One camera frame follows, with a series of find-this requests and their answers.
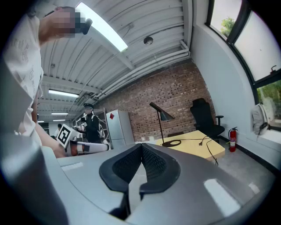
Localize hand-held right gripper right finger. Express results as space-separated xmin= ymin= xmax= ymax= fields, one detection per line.
xmin=126 ymin=142 xmax=275 ymax=225

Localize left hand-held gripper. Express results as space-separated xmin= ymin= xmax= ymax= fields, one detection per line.
xmin=56 ymin=123 xmax=110 ymax=157

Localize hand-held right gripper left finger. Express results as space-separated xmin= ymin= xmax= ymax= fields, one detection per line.
xmin=57 ymin=142 xmax=143 ymax=214

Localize black desk lamp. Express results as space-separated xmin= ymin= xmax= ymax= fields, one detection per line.
xmin=149 ymin=102 xmax=182 ymax=147

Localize person's left forearm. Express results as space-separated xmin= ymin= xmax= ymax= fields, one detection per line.
xmin=32 ymin=122 xmax=66 ymax=159

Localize white metal shelf rack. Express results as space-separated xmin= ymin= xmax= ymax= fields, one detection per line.
xmin=94 ymin=107 xmax=114 ymax=150

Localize silver refrigerator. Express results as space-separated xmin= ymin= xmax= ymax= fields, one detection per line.
xmin=106 ymin=109 xmax=135 ymax=150

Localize black office chair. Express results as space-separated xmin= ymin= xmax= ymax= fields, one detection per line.
xmin=190 ymin=98 xmax=226 ymax=141

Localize red fire extinguisher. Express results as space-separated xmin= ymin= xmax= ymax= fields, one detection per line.
xmin=228 ymin=127 xmax=238 ymax=152

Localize white ceiling pipes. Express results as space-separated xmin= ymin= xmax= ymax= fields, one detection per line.
xmin=96 ymin=39 xmax=191 ymax=99

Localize person's white t-shirt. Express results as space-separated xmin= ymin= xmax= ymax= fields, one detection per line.
xmin=4 ymin=13 xmax=44 ymax=145

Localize white backpack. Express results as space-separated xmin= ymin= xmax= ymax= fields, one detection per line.
xmin=252 ymin=103 xmax=270 ymax=136

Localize person's head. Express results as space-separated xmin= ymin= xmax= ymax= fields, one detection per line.
xmin=38 ymin=6 xmax=76 ymax=46

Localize black framed window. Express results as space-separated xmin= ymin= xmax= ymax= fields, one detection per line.
xmin=205 ymin=0 xmax=281 ymax=132

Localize thin black cable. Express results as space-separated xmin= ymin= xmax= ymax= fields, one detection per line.
xmin=175 ymin=136 xmax=219 ymax=167

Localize black head-mounted camera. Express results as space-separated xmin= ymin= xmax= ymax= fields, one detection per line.
xmin=74 ymin=12 xmax=93 ymax=36

